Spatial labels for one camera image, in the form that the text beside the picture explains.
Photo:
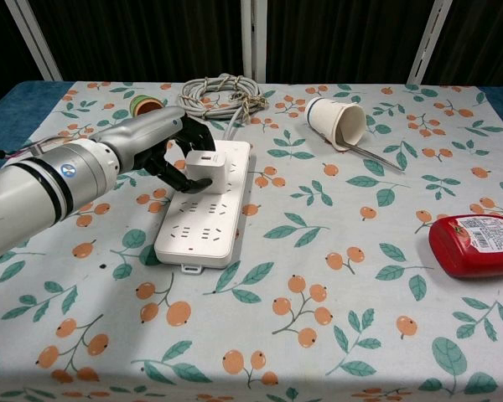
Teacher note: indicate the white power strip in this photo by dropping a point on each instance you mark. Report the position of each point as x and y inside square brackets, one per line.
[201, 234]

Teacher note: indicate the floral printed tablecloth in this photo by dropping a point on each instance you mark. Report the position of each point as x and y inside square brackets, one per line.
[318, 293]

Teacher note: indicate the white square plug charger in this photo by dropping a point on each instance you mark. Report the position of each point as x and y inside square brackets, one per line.
[207, 171]

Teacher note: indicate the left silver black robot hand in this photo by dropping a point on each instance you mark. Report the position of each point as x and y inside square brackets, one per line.
[146, 134]

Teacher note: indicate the red ketchup bottle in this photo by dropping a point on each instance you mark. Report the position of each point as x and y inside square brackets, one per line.
[473, 247]

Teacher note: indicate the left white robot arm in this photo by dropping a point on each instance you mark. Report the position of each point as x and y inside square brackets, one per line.
[37, 188]

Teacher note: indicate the white paper cup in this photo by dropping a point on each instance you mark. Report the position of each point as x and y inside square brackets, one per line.
[331, 119]

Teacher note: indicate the black pleated curtain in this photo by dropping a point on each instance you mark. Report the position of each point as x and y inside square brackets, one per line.
[151, 37]

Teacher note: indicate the white metal frame post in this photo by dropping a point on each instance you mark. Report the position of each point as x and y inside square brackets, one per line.
[253, 37]
[429, 42]
[35, 42]

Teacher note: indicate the small green brown cup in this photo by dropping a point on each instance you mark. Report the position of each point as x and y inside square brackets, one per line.
[144, 104]

